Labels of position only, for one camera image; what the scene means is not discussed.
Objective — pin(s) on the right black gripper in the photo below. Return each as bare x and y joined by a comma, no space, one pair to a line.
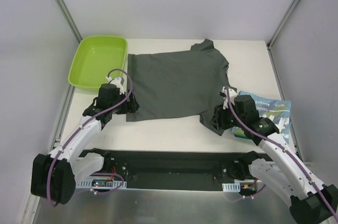
219,118

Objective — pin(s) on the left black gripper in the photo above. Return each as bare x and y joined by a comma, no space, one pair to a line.
129,105

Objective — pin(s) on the dark grey t shirt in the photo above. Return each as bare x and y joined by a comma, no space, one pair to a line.
179,84

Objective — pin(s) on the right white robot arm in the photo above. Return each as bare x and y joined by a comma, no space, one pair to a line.
309,199

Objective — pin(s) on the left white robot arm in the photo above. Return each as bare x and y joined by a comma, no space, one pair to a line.
55,175

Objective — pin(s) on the folded green t shirt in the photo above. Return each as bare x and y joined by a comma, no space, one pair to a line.
240,135

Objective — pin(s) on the folded blue printed t shirt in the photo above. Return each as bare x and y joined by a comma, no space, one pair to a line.
278,111

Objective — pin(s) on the lime green plastic bin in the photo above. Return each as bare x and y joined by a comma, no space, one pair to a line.
94,58

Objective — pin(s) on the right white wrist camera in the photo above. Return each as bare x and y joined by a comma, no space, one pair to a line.
228,94

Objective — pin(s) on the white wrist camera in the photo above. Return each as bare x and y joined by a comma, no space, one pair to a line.
116,80
228,94

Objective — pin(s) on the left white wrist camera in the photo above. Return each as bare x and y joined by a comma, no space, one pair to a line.
116,80

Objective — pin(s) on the right white cable duct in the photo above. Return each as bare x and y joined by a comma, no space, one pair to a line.
231,187

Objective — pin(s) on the white cable duct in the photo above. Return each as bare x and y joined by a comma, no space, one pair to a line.
231,187
97,183

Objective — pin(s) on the left white cable duct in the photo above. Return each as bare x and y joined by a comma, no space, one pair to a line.
97,183

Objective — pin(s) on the left aluminium frame post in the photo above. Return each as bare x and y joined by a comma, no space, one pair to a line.
69,19

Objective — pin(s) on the aluminium frame post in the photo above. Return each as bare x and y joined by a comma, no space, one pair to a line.
282,23
69,19

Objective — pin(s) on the right aluminium frame post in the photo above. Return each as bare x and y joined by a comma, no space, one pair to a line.
282,23

